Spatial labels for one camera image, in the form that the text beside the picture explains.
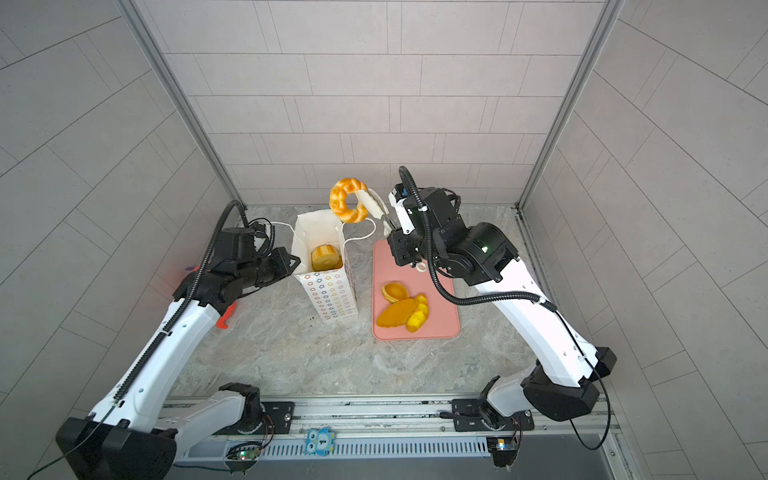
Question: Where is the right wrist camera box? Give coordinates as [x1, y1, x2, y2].
[388, 183, 424, 237]

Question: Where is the red shark plush toy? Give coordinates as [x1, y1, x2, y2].
[175, 266, 236, 330]

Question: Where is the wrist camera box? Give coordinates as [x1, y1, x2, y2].
[388, 183, 424, 237]
[248, 217, 274, 241]

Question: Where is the braided ring fake bread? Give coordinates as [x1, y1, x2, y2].
[329, 178, 368, 223]

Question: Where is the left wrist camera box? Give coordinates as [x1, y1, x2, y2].
[248, 217, 274, 241]

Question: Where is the blue owl number tag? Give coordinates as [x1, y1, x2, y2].
[304, 427, 336, 457]

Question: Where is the orange tart fake bread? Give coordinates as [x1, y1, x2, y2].
[381, 281, 411, 304]

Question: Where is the circuit board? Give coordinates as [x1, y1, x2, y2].
[226, 441, 262, 462]
[486, 437, 520, 468]

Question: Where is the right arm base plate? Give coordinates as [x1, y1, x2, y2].
[449, 399, 535, 432]

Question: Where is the orange oval fake bread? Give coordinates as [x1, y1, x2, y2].
[376, 298, 419, 328]

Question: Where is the left circuit board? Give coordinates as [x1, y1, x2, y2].
[226, 441, 262, 462]

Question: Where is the aluminium mounting rail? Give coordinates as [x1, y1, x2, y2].
[177, 394, 620, 470]

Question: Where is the pink plastic tray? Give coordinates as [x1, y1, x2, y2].
[372, 240, 461, 341]

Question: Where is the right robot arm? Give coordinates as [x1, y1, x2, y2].
[387, 184, 616, 430]

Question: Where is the right circuit board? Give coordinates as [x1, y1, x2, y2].
[486, 437, 520, 468]

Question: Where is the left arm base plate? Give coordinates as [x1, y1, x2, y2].
[256, 401, 296, 436]

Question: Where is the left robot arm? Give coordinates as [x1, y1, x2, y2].
[55, 228, 301, 479]

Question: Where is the white printed paper bag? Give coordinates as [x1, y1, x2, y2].
[272, 209, 376, 320]

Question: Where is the small yellow fake bread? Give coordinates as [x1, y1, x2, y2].
[406, 294, 429, 333]

